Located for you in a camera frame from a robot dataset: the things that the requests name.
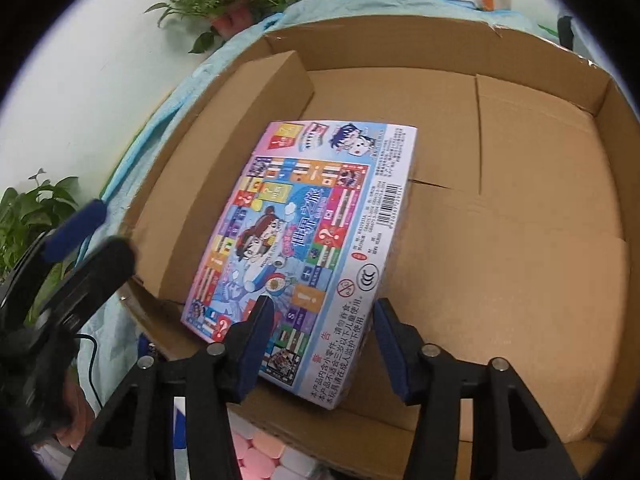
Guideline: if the large cardboard box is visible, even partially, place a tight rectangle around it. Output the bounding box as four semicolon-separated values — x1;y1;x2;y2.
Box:
117;7;640;480

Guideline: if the colourful board game box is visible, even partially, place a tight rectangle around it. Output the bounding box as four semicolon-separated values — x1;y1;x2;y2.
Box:
181;120;420;411

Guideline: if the black cable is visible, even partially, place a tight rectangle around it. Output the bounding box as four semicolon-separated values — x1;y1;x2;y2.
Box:
75;335;106;406

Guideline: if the pastel puzzle cube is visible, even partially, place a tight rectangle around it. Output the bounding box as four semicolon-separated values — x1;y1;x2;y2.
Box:
227;425;321;480

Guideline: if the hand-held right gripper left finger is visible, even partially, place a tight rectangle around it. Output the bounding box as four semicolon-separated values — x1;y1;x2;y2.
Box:
62;295;276;480

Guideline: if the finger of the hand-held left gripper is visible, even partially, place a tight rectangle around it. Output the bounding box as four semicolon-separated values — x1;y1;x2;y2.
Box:
30;236;139;337
0;199;107;323

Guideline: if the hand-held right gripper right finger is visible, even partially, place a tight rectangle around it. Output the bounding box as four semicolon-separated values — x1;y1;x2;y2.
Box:
372;299;583;480

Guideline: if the large-leaf green potted plant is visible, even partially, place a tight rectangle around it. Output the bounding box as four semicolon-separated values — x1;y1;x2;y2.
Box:
0;170;81;311

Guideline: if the light blue blanket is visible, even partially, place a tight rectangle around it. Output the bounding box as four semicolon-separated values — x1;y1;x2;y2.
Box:
75;0;571;411

